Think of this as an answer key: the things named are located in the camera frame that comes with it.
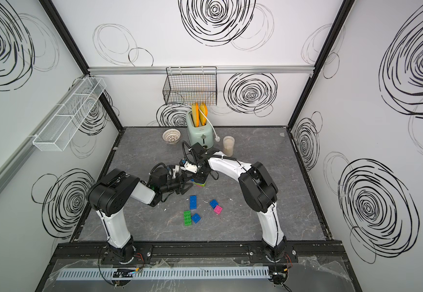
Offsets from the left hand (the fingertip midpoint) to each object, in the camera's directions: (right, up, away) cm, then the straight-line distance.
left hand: (195, 180), depth 90 cm
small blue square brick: (+10, -10, -4) cm, 15 cm away
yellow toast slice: (-1, +35, +9) cm, 36 cm away
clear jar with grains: (+18, +18, +9) cm, 27 cm away
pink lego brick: (+11, -12, -6) cm, 18 cm away
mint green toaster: (+4, +23, +7) cm, 25 cm away
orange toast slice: (+4, +38, +9) cm, 39 cm away
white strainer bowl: (-17, +23, +22) cm, 36 cm away
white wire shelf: (-53, +22, -19) cm, 60 cm away
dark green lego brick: (-3, -15, -8) cm, 18 cm away
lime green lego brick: (+3, -3, +2) cm, 5 cm away
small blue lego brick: (+1, -16, -8) cm, 18 cm away
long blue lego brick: (0, -10, -4) cm, 10 cm away
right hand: (+2, +1, +1) cm, 3 cm away
